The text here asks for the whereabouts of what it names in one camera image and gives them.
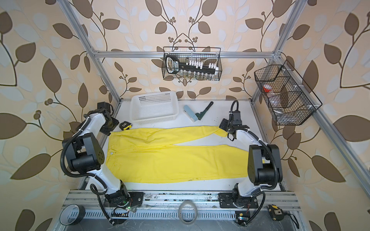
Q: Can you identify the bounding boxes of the black yellow device on rail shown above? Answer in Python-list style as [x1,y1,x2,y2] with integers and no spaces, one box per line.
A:
[268,205,285,221]

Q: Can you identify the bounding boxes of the yellow trousers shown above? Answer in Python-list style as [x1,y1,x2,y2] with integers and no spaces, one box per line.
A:
[106,126,248,183]

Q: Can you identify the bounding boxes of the white plastic basket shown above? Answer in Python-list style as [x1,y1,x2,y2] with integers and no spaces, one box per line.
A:
[130,91,179,125]

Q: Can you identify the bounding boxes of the clear tape roll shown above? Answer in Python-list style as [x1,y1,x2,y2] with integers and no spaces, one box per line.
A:
[178,200,198,225]

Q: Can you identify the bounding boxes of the yellow black tape measure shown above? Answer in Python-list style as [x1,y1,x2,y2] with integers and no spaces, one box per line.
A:
[119,121,132,131]

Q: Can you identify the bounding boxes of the black tape roll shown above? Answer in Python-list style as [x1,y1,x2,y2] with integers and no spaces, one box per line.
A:
[59,204,86,226]

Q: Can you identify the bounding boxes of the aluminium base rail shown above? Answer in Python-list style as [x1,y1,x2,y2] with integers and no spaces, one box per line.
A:
[62,190,301,220]

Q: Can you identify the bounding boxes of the black socket set rail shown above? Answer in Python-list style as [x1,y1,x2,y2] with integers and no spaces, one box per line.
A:
[164,54,220,74]

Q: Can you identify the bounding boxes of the black wire basket wall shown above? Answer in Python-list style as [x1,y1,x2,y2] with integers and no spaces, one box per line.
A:
[254,61,322,126]
[161,46,222,81]

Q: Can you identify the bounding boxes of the red item in wire basket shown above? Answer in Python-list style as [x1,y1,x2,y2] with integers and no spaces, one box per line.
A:
[263,84,273,94]

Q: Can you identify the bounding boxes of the green pipe wrench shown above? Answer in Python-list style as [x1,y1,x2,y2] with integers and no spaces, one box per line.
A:
[196,101,214,120]

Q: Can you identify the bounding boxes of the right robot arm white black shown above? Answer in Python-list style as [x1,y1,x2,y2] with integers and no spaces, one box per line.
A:
[219,100,283,208]

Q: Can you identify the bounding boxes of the black wire basket right wall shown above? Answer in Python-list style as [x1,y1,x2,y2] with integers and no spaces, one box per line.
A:
[254,61,322,126]

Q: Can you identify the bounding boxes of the black wire basket back wall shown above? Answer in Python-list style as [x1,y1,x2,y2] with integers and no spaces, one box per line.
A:
[161,46,222,81]

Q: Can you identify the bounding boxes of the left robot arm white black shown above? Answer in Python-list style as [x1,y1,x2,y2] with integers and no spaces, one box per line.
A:
[60,102,144,210]

